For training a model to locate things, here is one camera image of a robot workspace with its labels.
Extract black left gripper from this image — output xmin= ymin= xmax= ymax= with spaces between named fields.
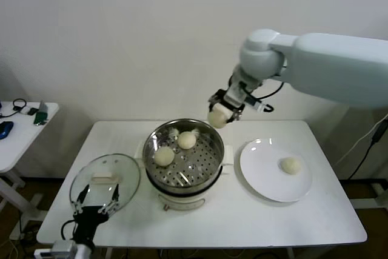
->
xmin=72 ymin=184 xmax=120 ymax=245

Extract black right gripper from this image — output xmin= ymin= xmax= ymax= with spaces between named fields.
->
xmin=207 ymin=80 xmax=248 ymax=124

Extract white steamed baozi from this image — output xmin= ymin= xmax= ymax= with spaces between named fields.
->
xmin=154 ymin=146 xmax=176 ymax=167
xmin=177 ymin=131 xmax=197 ymax=150
xmin=207 ymin=104 xmax=230 ymax=129
xmin=279 ymin=156 xmax=303 ymax=176

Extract glass lid with white handle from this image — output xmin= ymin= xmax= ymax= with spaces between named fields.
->
xmin=69 ymin=153 xmax=142 ymax=215

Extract perforated steel steamer basket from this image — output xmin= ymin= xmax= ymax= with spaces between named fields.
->
xmin=133 ymin=118 xmax=233 ymax=195

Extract white round plate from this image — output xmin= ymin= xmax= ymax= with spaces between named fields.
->
xmin=239 ymin=138 xmax=313 ymax=203

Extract white electric cooker base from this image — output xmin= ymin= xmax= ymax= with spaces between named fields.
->
xmin=144 ymin=166 xmax=231 ymax=212

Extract white side table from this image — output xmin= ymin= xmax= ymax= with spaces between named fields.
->
xmin=0 ymin=103 xmax=59 ymax=211

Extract green tool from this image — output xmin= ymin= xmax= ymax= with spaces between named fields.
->
xmin=32 ymin=112 xmax=48 ymax=127

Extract blue computer mouse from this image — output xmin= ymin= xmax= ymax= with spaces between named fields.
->
xmin=0 ymin=121 xmax=15 ymax=141

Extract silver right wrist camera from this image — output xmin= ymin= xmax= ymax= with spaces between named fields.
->
xmin=244 ymin=96 xmax=275 ymax=113

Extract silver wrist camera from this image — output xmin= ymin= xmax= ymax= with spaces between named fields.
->
xmin=244 ymin=96 xmax=275 ymax=113
xmin=33 ymin=240 xmax=78 ymax=257

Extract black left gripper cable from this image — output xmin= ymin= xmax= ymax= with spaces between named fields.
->
xmin=61 ymin=220 xmax=77 ymax=242

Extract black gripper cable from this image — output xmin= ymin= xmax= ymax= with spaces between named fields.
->
xmin=61 ymin=220 xmax=77 ymax=242
xmin=253 ymin=80 xmax=286 ymax=101

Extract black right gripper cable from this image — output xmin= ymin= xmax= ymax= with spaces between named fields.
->
xmin=253 ymin=80 xmax=286 ymax=101

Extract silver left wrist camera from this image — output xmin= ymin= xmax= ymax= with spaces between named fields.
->
xmin=33 ymin=240 xmax=78 ymax=257

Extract black headphone cable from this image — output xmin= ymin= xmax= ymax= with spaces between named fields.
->
xmin=0 ymin=99 xmax=26 ymax=119

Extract white wall cable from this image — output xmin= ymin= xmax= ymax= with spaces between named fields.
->
xmin=335 ymin=116 xmax=388 ymax=166

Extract black power adapter with cable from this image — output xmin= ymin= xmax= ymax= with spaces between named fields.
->
xmin=345 ymin=119 xmax=388 ymax=180

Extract white table frame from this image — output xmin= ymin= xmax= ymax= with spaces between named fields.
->
xmin=371 ymin=180 xmax=388 ymax=204

